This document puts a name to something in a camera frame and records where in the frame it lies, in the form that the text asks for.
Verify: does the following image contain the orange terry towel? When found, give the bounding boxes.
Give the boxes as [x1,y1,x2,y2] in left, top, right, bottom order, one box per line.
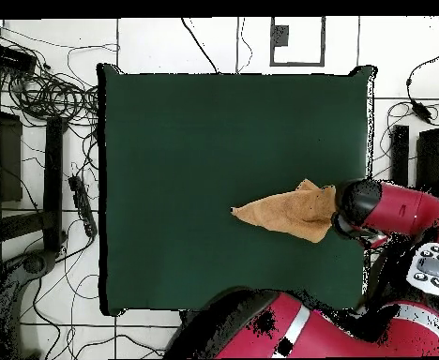
[230,178,338,244]

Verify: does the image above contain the dark green table cloth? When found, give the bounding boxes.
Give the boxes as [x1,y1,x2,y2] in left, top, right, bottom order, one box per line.
[96,62,377,317]

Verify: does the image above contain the black power strip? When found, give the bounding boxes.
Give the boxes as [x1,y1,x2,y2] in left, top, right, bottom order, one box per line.
[68,174,98,238]

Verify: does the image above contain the grey tripod base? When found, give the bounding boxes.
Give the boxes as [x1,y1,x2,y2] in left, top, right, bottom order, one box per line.
[0,247,60,360]

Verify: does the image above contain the black box device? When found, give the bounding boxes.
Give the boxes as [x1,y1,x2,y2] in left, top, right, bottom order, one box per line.
[0,43,38,74]

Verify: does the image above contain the long black cable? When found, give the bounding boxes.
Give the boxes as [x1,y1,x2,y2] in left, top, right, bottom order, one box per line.
[180,17,220,74]

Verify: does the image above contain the black metal frame stand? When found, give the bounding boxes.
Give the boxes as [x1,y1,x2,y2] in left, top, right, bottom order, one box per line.
[0,84,69,256]
[388,95,439,192]

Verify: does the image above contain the grey square floor frame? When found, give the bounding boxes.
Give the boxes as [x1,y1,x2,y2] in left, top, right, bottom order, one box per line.
[269,16,326,68]

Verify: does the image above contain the coil of black cables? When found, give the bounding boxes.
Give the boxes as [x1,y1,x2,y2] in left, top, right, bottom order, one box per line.
[8,72,99,127]

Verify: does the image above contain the black cable with adapter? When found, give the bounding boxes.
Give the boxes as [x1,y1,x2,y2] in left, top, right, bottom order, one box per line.
[405,45,439,125]

